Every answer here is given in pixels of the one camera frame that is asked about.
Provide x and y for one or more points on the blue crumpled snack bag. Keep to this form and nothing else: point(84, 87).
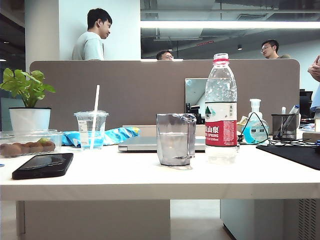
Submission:
point(120, 132)

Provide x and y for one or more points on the clear hand sanitizer pump bottle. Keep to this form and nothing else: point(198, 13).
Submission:
point(255, 107)

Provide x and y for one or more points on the white pot with green plant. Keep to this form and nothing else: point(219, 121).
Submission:
point(30, 120)

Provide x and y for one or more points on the dark haired man with glasses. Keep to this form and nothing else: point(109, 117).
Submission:
point(271, 50)

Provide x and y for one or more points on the clear red label water bottle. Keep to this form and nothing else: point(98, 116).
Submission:
point(221, 130)

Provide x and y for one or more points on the white desk side panel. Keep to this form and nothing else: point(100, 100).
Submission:
point(87, 220)

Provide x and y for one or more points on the white marker blue cap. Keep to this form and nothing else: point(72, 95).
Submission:
point(294, 109)

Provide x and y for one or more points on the clear plastic clamshell container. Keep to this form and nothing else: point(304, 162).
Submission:
point(58, 138)

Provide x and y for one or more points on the white drinking straw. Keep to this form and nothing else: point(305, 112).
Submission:
point(97, 100)

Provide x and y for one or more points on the black mesh pen holder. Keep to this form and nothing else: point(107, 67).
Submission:
point(277, 130)

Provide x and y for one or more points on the person in blue shirt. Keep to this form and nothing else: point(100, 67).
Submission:
point(316, 72)

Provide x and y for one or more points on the black mouse mat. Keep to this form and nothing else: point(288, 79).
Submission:
point(295, 155)

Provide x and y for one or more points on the silver Dell laptop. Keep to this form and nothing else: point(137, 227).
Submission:
point(140, 144)

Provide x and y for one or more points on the long white ceiling light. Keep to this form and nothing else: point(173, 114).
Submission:
point(225, 24)

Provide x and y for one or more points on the clear faceted glass mug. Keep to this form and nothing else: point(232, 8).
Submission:
point(172, 140)

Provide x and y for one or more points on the white pen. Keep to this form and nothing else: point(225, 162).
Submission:
point(283, 111)

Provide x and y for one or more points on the black smartphone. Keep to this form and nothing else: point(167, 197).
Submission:
point(42, 165)

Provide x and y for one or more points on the green round fruit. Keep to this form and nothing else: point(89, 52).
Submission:
point(42, 140)

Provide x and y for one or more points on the man in pale grey shirt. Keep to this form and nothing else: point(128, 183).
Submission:
point(87, 47)

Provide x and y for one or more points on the small desk mirror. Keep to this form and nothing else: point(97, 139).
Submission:
point(196, 92)

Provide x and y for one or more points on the brown desk partition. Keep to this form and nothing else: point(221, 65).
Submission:
point(137, 87)

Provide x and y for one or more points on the seated man with glasses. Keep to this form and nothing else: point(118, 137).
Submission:
point(165, 55)

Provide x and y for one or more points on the clear plastic lidded cup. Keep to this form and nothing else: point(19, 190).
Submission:
point(85, 125)

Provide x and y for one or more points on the gold foil snack bag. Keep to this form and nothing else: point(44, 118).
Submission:
point(243, 121)

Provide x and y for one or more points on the brown kiwi fruit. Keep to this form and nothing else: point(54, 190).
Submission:
point(18, 145)
point(49, 146)
point(31, 147)
point(10, 150)

